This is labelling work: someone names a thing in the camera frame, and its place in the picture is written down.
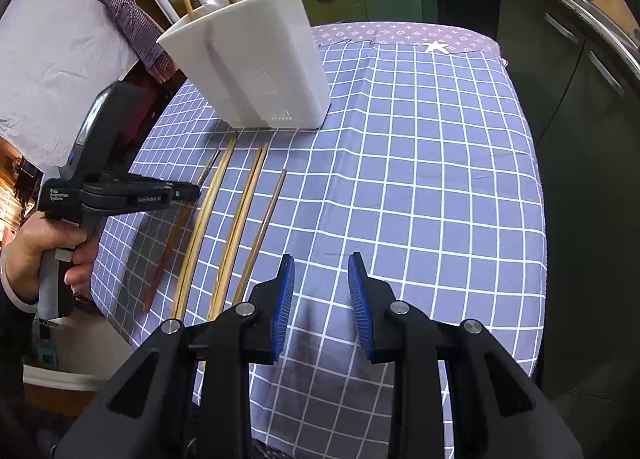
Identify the dark wooden chopstick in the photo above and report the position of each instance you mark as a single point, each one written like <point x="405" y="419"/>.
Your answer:
<point x="184" y="215"/>

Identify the blue checked tablecloth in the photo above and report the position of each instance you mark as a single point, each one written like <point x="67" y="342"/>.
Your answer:
<point x="426" y="168"/>

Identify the white sheet cover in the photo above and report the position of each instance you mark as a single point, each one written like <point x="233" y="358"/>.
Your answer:
<point x="56" y="56"/>

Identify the purple checked apron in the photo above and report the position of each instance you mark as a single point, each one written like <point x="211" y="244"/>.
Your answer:
<point x="142" y="33"/>

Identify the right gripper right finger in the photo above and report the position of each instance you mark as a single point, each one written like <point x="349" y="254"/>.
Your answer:
<point x="391" y="331"/>

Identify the person's left hand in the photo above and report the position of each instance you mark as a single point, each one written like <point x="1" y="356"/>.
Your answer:
<point x="21" y="259"/>

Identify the clear plastic spoon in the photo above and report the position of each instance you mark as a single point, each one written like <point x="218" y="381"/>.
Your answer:
<point x="214" y="5"/>

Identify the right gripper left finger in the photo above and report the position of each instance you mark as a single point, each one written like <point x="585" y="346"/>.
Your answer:
<point x="206" y="405"/>

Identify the white plastic utensil holder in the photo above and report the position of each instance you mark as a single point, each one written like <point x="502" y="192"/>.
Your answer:
<point x="255" y="62"/>

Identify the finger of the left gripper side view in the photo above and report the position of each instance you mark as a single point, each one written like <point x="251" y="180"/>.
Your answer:
<point x="184" y="191"/>

